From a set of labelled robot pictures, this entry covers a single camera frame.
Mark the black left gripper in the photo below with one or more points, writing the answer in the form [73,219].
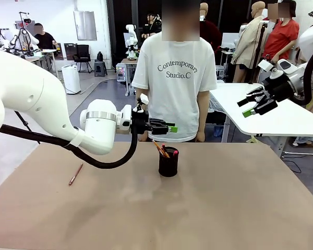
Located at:
[140,122]

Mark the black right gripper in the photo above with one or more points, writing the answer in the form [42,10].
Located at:
[280,88]

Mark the yellow pencil with eraser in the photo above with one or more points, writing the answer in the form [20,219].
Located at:
[159,148]

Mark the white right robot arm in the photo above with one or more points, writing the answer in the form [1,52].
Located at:
[310,44]

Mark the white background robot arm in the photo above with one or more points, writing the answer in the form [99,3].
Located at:
[131,36]

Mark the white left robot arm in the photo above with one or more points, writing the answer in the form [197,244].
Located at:
[36,104]

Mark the person's left forearm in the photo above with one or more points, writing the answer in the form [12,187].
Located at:
[203,112]

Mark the black mesh pen holder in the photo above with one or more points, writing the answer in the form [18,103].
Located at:
[168,166]

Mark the pink pen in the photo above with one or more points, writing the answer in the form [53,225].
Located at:
[76,174]

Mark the person's right hand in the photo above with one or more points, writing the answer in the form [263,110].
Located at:
[143,138]

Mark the person's left hand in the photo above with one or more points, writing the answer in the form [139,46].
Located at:
[200,136]

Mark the white side table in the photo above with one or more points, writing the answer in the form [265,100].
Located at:
[276,122]

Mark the person in white t-shirt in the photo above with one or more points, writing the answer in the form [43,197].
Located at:
[174,78]

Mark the mannequin with beige coat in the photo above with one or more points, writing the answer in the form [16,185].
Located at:
[247,44]

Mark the person in red shirt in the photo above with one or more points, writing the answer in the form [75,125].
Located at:
[280,41]

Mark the lit computer tower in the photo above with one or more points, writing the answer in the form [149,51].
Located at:
[121,73]

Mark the wooden background table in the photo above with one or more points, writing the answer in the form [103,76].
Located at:
[127,61]

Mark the person in dark red top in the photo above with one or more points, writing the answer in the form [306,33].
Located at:
[211,34]

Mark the grey step stool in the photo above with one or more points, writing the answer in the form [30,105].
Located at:
[101,69]

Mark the black bag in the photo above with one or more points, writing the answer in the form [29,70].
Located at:
[100,56]

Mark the person in black clothes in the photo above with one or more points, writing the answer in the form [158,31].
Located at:
[151,26]

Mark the white air purifier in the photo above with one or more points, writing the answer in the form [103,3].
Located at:
[71,79]

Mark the black office chair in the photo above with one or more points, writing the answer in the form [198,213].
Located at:
[82,56]

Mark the black tripod leg stand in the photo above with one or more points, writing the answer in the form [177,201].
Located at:
[22,121]

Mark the man in black shirt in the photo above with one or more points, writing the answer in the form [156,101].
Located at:
[45,39]

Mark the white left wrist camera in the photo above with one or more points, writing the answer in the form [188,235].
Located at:
[144,99]

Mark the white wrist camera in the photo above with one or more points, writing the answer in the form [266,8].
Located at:
[265,65]
[144,99]

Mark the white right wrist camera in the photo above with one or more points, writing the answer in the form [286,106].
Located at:
[265,65]

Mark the black camera tripod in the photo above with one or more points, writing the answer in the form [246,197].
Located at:
[259,49]

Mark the metal wall panel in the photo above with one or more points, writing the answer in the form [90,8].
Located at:
[85,25]

